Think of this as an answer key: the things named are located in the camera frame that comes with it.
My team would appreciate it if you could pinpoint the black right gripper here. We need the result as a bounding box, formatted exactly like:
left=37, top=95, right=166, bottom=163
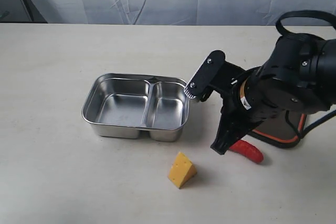
left=211, top=69, right=328, bottom=155

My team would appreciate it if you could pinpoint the dark transparent lunch box lid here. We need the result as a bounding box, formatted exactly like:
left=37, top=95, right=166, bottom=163
left=248, top=111, right=307, bottom=149

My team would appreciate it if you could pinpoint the stainless steel lunch box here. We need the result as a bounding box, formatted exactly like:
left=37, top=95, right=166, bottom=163
left=81, top=73, right=189, bottom=142

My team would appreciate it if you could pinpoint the red toy sausage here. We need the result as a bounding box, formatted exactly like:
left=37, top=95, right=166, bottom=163
left=229, top=140, right=264, bottom=164

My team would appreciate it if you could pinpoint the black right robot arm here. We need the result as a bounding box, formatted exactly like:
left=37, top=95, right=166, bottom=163
left=211, top=36, right=335, bottom=155

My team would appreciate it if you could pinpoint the yellow toy cheese wedge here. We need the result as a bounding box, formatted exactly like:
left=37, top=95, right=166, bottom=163
left=168, top=152, right=197, bottom=189

